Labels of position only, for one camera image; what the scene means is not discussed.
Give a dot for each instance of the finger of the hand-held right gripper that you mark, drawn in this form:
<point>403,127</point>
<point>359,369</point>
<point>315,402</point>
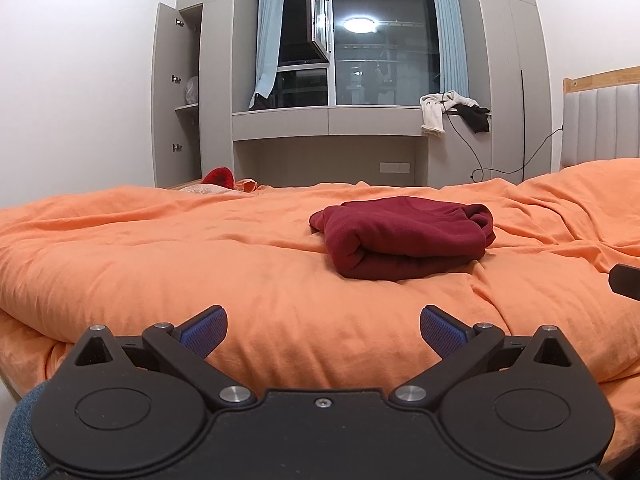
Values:
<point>627,282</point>

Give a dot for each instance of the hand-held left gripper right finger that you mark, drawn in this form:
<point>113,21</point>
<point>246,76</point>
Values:
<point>440,332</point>

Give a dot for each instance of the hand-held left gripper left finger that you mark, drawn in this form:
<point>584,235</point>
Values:
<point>205,332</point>

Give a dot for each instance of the dark red sweater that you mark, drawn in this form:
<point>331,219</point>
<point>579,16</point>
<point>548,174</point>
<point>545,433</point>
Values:
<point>410,240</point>

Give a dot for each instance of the orange duvet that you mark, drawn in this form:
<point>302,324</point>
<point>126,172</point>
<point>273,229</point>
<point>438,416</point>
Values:
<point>200,250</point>

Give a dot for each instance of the pale pink cloth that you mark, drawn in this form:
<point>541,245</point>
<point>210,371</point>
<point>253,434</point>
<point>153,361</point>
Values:
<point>200,188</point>

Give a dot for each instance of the small orange cloth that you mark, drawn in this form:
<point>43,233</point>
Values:
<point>246,186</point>

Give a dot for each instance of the red plush item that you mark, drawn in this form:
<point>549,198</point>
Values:
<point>219,177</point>

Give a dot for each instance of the grey padded wooden headboard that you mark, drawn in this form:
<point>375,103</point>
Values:
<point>605,125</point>

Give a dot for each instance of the person's denim-clad leg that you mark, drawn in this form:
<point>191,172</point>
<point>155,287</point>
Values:
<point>20,430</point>

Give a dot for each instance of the white garment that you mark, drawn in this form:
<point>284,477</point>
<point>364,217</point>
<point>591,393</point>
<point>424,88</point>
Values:
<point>432,117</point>

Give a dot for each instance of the black garment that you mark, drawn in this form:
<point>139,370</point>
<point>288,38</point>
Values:
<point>477,119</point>

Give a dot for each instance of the open grey wardrobe door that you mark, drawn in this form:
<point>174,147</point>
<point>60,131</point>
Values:
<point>170,100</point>

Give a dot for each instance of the dark cloth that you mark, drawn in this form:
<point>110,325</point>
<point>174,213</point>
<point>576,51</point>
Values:
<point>259,102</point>

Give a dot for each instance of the clear plastic bag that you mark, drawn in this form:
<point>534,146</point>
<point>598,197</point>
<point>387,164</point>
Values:
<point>191,91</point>

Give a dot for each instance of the grey built-in wardrobe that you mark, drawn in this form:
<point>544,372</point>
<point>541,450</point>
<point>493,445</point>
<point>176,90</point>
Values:
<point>500,60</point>

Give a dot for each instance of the large glass window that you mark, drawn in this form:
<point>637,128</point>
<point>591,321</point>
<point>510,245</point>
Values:
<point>385,50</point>

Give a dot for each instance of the light blue curtain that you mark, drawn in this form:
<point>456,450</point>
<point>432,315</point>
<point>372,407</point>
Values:
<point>450,35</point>
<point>267,35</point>

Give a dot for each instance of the open window sash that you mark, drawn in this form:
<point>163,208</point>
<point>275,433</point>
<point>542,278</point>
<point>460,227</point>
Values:
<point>318,10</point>

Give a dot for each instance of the white wall socket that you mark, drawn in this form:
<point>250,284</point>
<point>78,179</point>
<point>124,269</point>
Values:
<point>394,167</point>

